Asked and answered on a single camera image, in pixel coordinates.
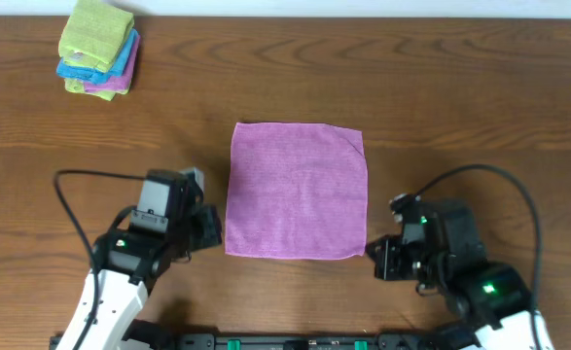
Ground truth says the purple microfiber cloth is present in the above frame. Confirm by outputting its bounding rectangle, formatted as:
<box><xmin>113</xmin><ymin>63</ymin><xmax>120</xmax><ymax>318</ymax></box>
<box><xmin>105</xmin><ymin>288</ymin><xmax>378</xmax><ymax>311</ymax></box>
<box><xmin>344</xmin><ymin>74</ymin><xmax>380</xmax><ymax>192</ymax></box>
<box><xmin>225</xmin><ymin>122</ymin><xmax>369</xmax><ymax>261</ymax></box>

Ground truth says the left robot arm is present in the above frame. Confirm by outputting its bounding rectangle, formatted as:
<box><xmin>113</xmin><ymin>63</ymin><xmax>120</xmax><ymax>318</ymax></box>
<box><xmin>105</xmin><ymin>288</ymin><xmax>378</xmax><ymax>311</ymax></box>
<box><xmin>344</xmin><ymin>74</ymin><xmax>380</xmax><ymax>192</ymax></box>
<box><xmin>50</xmin><ymin>168</ymin><xmax>222</xmax><ymax>350</ymax></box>

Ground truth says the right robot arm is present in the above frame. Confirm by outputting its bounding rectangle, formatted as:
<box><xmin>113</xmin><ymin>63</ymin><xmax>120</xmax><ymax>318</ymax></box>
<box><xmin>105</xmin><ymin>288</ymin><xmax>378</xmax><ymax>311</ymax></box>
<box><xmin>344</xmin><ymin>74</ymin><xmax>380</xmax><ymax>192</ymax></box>
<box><xmin>365</xmin><ymin>194</ymin><xmax>553</xmax><ymax>349</ymax></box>

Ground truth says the purple folded cloth in stack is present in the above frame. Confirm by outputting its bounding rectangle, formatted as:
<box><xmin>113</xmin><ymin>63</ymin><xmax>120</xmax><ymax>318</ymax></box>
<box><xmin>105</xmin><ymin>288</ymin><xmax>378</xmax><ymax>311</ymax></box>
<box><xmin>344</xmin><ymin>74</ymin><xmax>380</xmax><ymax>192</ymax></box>
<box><xmin>84</xmin><ymin>29</ymin><xmax>141</xmax><ymax>94</ymax></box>

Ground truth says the green folded cloth at bottom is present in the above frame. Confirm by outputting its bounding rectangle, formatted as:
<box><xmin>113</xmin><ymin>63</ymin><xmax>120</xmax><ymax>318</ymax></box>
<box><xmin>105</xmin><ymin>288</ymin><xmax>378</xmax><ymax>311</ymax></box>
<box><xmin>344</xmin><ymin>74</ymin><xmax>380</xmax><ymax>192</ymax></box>
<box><xmin>64</xmin><ymin>78</ymin><xmax>129</xmax><ymax>101</ymax></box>

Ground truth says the green folded cloth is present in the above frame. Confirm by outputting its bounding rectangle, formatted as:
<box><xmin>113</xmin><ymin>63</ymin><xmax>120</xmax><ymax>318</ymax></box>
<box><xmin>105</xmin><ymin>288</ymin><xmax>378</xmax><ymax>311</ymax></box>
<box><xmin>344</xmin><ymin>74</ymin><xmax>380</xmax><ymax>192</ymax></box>
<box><xmin>58</xmin><ymin>0</ymin><xmax>134</xmax><ymax>72</ymax></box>
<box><xmin>64</xmin><ymin>78</ymin><xmax>129</xmax><ymax>101</ymax></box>

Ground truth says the blue folded cloth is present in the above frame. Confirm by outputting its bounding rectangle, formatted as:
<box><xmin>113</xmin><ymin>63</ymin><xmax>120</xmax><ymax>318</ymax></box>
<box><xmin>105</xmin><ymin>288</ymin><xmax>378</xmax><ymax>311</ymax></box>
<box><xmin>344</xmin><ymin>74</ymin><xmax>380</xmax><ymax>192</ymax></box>
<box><xmin>56</xmin><ymin>29</ymin><xmax>139</xmax><ymax>84</ymax></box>

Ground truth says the green folded cloth on top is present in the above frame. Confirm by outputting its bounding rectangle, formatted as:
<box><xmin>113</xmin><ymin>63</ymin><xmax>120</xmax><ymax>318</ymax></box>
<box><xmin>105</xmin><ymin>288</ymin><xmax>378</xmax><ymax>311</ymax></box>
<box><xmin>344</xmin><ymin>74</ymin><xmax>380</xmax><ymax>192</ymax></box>
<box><xmin>58</xmin><ymin>0</ymin><xmax>134</xmax><ymax>72</ymax></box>

